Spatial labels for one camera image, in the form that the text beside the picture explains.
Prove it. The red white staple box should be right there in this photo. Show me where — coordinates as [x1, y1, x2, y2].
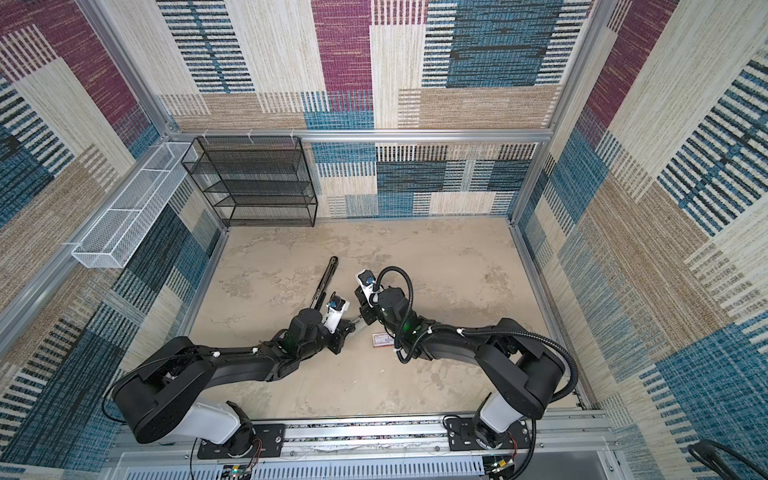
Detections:
[372, 332, 395, 348]

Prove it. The black stapler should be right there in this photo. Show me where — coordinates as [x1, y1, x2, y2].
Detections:
[311, 256, 339, 310]

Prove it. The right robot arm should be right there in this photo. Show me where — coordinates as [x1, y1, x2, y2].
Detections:
[355, 286, 579, 449]

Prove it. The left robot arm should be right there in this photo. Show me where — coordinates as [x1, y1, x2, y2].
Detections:
[111, 308, 356, 458]

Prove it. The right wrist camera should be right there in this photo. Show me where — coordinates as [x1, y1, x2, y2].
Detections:
[357, 270, 376, 297]

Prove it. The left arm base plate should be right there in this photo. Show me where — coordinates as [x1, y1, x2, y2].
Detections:
[196, 423, 286, 460]

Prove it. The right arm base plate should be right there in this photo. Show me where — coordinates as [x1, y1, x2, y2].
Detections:
[441, 415, 531, 452]

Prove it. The black wire shelf rack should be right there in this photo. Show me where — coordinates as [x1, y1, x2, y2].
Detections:
[181, 136, 318, 228]

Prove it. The black corrugated cable conduit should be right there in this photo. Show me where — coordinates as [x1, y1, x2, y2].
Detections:
[374, 266, 580, 480]

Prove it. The white wire mesh basket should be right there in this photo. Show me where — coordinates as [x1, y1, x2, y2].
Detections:
[72, 142, 190, 269]

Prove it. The black cable bottom right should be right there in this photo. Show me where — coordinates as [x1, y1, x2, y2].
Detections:
[687, 439, 768, 480]

